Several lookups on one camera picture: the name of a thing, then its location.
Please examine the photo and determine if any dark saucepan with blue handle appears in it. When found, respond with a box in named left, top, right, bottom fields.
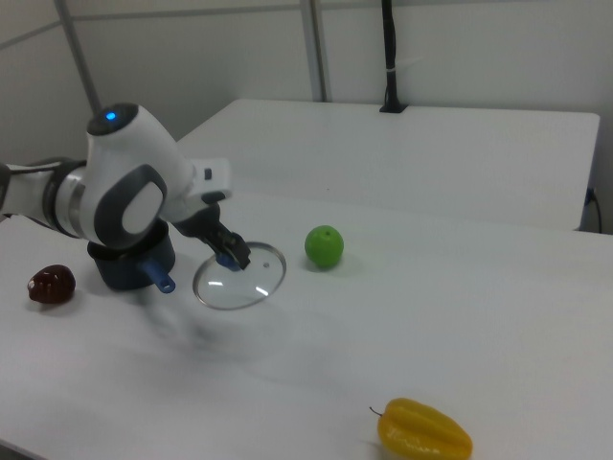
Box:
left=86, top=222, right=177, bottom=292

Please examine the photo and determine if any green apple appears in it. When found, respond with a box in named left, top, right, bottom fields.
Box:
left=304, top=224, right=345, bottom=271

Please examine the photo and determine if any black pole with clamp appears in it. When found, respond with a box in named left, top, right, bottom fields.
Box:
left=378, top=0, right=409, bottom=115

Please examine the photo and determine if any glass lid with blue knob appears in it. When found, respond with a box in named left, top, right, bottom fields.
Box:
left=192, top=240, right=287, bottom=311

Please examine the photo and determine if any yellow star fruit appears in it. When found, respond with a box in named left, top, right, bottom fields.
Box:
left=368, top=397, right=474, bottom=460

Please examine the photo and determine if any white side table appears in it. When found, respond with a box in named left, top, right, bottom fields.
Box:
left=175, top=98, right=602, bottom=234

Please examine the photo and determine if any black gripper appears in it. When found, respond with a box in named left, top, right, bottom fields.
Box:
left=171, top=190, right=253, bottom=270

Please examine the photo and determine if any dark red apple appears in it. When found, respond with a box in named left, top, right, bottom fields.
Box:
left=26, top=263, right=77, bottom=306

